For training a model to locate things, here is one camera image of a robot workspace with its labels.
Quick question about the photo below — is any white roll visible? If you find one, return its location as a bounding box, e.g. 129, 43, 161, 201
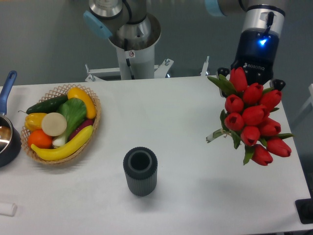
0, 202, 18, 217

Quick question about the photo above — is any green bok choy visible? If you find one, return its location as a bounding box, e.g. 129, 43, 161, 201
52, 98, 87, 148

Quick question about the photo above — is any purple eggplant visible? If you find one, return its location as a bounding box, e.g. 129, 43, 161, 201
68, 119, 94, 141

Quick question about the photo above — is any woven wicker basket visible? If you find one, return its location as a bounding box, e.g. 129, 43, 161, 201
20, 84, 101, 164

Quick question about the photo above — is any yellow bell pepper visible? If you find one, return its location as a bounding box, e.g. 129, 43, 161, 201
24, 113, 47, 132

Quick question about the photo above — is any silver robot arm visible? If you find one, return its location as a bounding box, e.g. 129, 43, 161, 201
83, 0, 287, 90

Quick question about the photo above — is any green cucumber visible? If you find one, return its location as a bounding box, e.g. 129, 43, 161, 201
19, 95, 68, 115

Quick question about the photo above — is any black device at edge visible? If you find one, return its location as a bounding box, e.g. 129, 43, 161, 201
295, 198, 313, 224

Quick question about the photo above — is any blue handled saucepan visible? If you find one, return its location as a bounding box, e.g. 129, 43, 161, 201
0, 70, 21, 167

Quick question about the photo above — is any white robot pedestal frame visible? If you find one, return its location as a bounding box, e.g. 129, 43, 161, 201
84, 45, 210, 82

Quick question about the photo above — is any orange fruit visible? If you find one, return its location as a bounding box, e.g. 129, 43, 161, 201
27, 130, 53, 149

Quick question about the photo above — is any dark grey ribbed vase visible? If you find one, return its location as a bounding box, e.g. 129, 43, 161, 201
123, 147, 158, 196

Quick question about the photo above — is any yellow banana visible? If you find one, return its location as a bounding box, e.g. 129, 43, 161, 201
31, 125, 93, 162

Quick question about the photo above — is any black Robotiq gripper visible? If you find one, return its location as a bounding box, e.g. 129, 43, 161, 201
217, 30, 286, 97

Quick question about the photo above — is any yellow squash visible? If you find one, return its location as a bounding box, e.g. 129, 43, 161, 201
67, 87, 96, 119

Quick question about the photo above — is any red tulip bouquet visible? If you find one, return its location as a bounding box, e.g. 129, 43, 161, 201
206, 68, 293, 166

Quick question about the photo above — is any beige round disc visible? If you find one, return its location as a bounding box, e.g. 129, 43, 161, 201
41, 113, 67, 137

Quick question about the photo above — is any white chair frame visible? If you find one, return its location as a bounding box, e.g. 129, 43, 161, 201
291, 84, 313, 129

